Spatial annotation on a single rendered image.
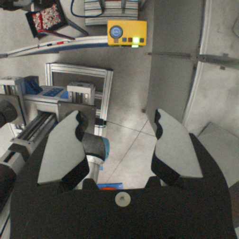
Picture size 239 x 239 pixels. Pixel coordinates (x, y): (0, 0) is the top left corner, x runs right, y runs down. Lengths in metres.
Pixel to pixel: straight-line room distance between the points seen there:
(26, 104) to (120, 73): 1.17
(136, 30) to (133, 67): 1.11
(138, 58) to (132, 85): 0.38
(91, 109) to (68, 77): 0.94
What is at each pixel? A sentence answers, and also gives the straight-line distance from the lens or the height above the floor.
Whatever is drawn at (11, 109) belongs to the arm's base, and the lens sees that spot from 0.87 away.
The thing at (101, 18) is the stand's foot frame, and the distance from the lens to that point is 1.57.
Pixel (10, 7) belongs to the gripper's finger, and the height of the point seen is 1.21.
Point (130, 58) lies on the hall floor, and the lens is 1.60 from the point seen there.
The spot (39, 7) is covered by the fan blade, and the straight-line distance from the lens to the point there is 0.59.
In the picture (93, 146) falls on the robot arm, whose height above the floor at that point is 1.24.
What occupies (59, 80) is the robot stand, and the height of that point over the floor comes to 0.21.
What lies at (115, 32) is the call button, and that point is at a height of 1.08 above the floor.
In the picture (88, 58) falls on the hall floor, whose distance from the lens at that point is 1.63.
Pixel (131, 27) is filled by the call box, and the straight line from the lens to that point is 0.53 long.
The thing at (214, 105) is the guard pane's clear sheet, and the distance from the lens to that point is 0.65.
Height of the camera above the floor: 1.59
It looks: 58 degrees down
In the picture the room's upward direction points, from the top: 176 degrees clockwise
